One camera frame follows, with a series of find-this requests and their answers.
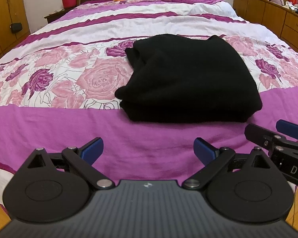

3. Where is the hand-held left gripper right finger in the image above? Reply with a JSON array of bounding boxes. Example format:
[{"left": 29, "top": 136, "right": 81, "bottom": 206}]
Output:
[{"left": 183, "top": 137, "right": 272, "bottom": 189}]

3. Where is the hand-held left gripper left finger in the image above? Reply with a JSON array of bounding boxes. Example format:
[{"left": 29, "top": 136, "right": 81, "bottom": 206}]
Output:
[{"left": 27, "top": 137, "right": 115, "bottom": 189}]

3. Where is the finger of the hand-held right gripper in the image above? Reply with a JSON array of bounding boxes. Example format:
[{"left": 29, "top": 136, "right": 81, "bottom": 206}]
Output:
[
  {"left": 275, "top": 119, "right": 298, "bottom": 142},
  {"left": 244, "top": 123, "right": 288, "bottom": 152}
]

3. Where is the black knit garment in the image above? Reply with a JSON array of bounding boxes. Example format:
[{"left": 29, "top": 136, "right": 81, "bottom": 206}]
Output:
[{"left": 114, "top": 33, "right": 263, "bottom": 124}]

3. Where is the purple floral bedspread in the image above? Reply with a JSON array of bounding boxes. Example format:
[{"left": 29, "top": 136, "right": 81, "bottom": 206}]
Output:
[{"left": 0, "top": 0, "right": 298, "bottom": 205}]

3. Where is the long wooden cabinet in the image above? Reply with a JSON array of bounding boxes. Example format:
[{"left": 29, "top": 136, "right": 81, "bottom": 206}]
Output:
[{"left": 232, "top": 0, "right": 298, "bottom": 60}]

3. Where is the dark wooden nightstand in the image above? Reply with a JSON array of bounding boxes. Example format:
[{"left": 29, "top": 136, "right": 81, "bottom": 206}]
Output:
[{"left": 44, "top": 7, "right": 73, "bottom": 25}]

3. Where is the small black pouch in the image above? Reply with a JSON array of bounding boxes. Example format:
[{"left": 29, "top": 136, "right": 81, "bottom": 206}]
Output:
[{"left": 10, "top": 22, "right": 23, "bottom": 33}]

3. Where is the wooden wardrobe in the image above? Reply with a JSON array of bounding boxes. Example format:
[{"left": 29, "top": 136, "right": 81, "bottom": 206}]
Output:
[{"left": 0, "top": 0, "right": 32, "bottom": 65}]

